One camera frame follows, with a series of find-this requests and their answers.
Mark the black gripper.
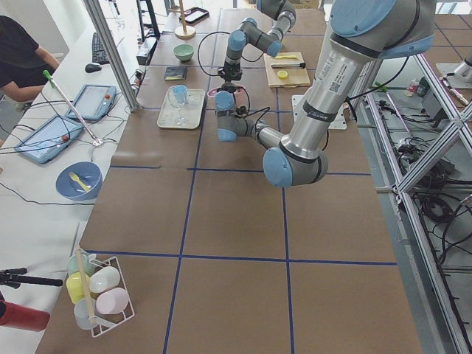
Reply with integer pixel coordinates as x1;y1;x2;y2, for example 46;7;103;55
236;105;248;116
217;63;243;82

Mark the pink bowl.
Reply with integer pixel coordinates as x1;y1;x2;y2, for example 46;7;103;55
207;88;247;109

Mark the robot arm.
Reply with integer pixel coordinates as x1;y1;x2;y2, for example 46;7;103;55
215;0;436;187
217;0;296;83

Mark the light blue cup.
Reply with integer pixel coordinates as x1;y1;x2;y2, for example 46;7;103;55
172;85;187;107

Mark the wooden cup stand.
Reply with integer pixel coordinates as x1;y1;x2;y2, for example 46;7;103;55
174;0;196;40

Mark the white plastic cup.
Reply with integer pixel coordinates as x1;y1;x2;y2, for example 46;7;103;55
88;266;121;294

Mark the pink plastic cup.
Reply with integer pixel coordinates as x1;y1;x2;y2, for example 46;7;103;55
96;288;130;314

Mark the yellow plastic cup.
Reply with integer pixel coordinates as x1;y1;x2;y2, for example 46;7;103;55
66;271;85;305

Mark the green bowl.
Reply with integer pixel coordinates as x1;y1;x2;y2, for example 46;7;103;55
173;44;195;62

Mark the lemon half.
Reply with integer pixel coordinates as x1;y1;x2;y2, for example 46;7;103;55
277;70;288;80

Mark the cream bear tray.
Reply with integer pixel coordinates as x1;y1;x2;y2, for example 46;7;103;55
156;85;206;130

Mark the clear wine glass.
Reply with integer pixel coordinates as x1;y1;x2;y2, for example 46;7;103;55
168;90;186;126

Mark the grey folded cloth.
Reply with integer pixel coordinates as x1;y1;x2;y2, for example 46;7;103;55
164;66;187;81

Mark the yellow plastic knife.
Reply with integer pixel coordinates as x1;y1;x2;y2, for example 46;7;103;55
274;55;298;60

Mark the wooden cutting board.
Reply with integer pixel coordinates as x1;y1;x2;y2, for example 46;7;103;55
263;52;311;89

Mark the black keyboard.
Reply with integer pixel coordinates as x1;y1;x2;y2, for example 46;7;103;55
91;32;110;65

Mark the teach pendant tablet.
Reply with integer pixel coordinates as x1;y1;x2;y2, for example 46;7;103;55
72;84;117;122
15;115;83;164

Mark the black computer mouse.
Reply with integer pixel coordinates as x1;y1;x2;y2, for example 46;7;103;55
84;63;102;73

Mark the yellow fork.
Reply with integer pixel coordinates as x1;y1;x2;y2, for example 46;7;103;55
69;171;90;192

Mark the blue bowl on desk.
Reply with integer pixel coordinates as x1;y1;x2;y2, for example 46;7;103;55
55;162;103;201

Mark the person in black shirt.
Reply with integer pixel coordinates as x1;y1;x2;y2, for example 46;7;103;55
1;15;60;102

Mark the black tripod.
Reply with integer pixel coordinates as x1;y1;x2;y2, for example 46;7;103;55
1;268;63;289

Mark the red bottle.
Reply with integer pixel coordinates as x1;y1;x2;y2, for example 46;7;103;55
1;296;50;332

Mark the aluminium frame post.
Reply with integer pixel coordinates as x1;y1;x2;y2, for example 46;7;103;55
83;0;139;112

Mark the white wire cup rack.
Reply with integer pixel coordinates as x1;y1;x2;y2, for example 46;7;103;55
66;248;135;338

